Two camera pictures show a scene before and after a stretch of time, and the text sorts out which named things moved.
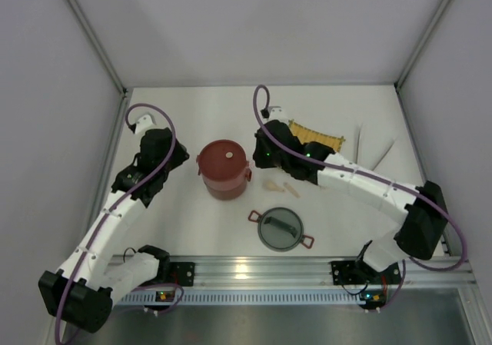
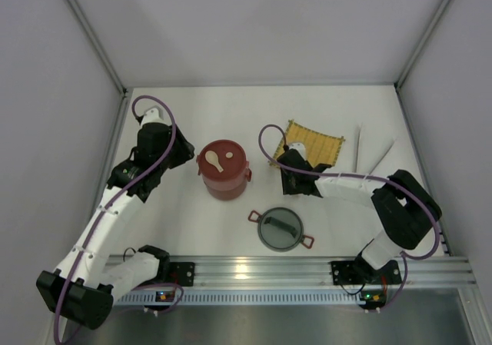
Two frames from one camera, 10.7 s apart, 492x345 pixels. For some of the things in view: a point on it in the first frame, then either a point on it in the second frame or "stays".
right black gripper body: [270, 137] -> [291, 182]
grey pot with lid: [280, 229] stays
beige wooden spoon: [272, 186] -> [212, 157]
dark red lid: [224, 160] stays
